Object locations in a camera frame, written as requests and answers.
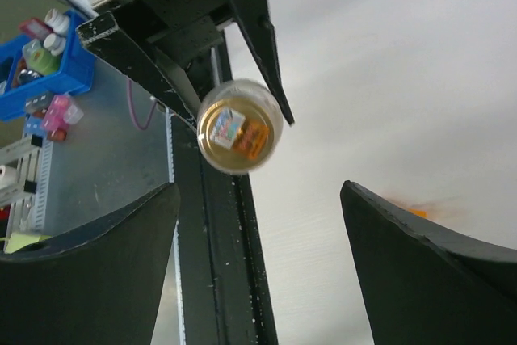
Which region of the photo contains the clear pill bottle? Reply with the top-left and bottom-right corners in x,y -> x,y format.
195,78 -> 284,176

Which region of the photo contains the green sticky note pad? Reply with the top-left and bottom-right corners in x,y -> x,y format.
4,232 -> 49,254

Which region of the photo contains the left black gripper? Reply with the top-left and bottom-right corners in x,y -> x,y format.
76,0 -> 295,127

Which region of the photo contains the pink pill organizer box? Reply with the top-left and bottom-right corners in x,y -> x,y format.
40,95 -> 84,132

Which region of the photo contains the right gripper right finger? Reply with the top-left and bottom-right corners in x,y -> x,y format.
340,181 -> 516,344

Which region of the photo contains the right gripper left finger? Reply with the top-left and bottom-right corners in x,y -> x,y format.
1,183 -> 180,344

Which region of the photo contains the orange pill organizer box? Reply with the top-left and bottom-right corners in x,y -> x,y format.
383,195 -> 469,221

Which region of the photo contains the blue storage bin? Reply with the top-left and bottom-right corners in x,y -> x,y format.
1,10 -> 95,121

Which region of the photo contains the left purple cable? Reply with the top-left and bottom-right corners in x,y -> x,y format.
127,76 -> 158,131

